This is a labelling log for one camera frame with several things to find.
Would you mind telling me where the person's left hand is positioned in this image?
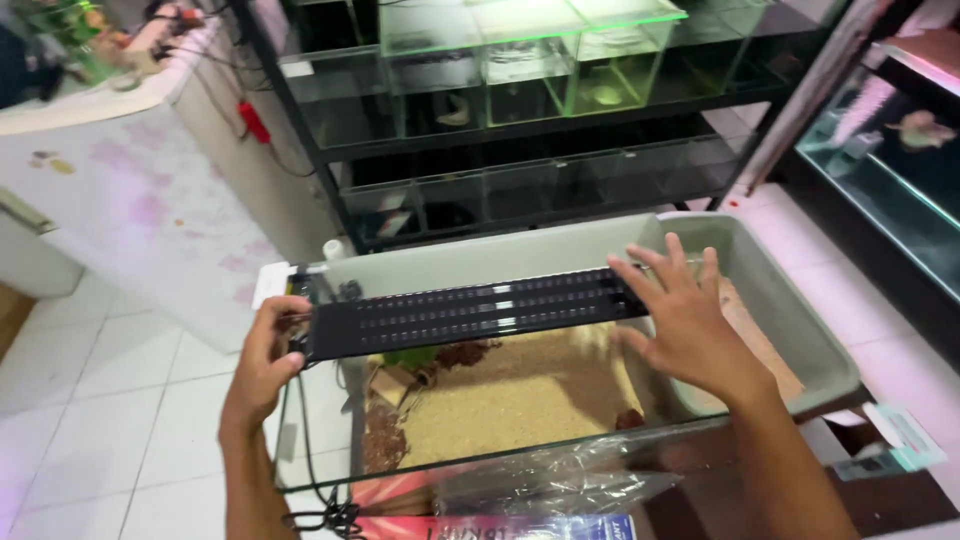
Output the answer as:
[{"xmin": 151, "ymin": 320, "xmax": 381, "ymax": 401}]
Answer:
[{"xmin": 219, "ymin": 294, "xmax": 312, "ymax": 438}]

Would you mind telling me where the person's right hand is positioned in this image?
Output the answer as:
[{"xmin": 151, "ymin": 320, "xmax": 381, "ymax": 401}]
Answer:
[{"xmin": 606, "ymin": 232, "xmax": 778, "ymax": 411}]

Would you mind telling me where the black aquarium light bar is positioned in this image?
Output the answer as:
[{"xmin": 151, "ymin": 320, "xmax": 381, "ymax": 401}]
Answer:
[{"xmin": 287, "ymin": 265, "xmax": 651, "ymax": 366}]

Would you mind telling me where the brown coarse substrate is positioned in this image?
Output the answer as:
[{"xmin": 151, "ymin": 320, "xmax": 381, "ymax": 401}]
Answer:
[{"xmin": 718, "ymin": 276, "xmax": 806, "ymax": 402}]

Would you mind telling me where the white flat lid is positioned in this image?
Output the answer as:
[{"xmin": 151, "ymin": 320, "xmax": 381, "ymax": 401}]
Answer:
[{"xmin": 250, "ymin": 261, "xmax": 294, "ymax": 311}]

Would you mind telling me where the grey plastic tub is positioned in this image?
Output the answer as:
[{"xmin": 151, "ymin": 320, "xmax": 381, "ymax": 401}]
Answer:
[{"xmin": 651, "ymin": 211, "xmax": 864, "ymax": 419}]

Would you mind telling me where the small green plant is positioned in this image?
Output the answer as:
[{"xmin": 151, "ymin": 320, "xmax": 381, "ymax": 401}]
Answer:
[{"xmin": 382, "ymin": 345, "xmax": 444, "ymax": 373}]

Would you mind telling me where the tan sand substrate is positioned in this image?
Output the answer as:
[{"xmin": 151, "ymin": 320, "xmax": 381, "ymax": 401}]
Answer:
[{"xmin": 367, "ymin": 322, "xmax": 648, "ymax": 471}]

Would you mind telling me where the clear plastic bag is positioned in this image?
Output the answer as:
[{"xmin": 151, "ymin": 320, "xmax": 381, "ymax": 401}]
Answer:
[{"xmin": 433, "ymin": 433, "xmax": 685, "ymax": 520}]

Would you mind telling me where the white cabinet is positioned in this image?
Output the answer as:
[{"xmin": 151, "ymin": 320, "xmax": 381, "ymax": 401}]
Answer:
[{"xmin": 0, "ymin": 15, "xmax": 340, "ymax": 355}]

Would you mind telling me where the clear glass aquarium tank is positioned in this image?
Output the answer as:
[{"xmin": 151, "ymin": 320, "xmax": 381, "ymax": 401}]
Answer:
[{"xmin": 272, "ymin": 258, "xmax": 755, "ymax": 496}]

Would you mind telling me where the teal and white packet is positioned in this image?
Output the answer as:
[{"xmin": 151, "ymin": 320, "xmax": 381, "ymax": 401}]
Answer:
[{"xmin": 831, "ymin": 403, "xmax": 948, "ymax": 483}]

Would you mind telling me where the black rack with glass tanks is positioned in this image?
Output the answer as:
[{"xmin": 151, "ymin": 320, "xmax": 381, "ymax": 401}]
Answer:
[{"xmin": 231, "ymin": 0, "xmax": 852, "ymax": 255}]

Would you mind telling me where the large glass aquarium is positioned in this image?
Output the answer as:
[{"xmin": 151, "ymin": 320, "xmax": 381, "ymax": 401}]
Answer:
[{"xmin": 793, "ymin": 30, "xmax": 960, "ymax": 303}]

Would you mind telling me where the red power plug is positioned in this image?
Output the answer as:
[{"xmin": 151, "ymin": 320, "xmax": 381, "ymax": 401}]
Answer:
[{"xmin": 237, "ymin": 100, "xmax": 273, "ymax": 145}]

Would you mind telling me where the dark wooden stand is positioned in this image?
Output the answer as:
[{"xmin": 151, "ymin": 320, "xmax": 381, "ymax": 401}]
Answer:
[{"xmin": 795, "ymin": 384, "xmax": 960, "ymax": 540}]

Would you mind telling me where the heap of clutter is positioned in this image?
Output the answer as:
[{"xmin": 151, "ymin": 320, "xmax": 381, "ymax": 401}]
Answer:
[{"xmin": 0, "ymin": 0, "xmax": 207, "ymax": 95}]

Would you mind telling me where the black power cable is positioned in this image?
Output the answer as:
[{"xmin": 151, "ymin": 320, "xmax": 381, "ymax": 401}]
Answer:
[{"xmin": 280, "ymin": 330, "xmax": 365, "ymax": 540}]

